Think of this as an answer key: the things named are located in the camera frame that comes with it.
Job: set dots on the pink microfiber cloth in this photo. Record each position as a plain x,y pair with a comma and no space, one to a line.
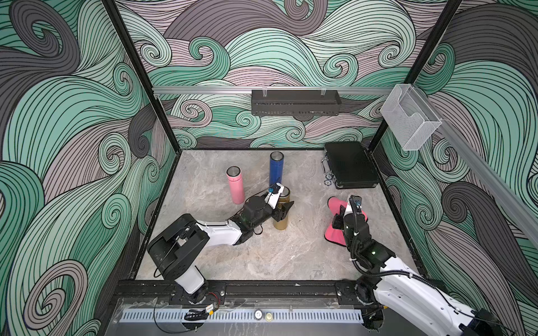
336,236

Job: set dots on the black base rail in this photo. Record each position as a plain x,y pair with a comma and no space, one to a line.
344,292

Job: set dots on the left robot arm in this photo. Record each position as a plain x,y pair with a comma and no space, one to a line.
176,249

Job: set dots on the clear plastic wall holder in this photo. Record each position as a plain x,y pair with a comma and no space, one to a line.
410,116

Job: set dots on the metal rings on case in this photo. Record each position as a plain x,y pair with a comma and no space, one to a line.
327,174

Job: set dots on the black case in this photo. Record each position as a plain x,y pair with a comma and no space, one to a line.
350,165

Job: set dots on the black wall shelf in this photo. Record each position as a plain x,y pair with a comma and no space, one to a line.
295,103

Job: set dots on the pink thermos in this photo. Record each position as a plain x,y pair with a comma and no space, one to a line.
235,182

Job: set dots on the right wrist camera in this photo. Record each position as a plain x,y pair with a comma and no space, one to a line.
355,202

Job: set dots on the white slotted cable duct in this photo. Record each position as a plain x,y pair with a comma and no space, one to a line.
246,316

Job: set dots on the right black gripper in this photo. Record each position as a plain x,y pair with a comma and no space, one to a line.
338,218

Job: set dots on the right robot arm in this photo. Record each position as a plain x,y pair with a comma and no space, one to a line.
387,282

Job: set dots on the gold thermos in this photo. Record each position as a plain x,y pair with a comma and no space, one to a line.
280,221

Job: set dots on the blue thermos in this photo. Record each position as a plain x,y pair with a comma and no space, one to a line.
276,167

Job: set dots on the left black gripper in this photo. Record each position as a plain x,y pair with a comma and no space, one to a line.
279,215

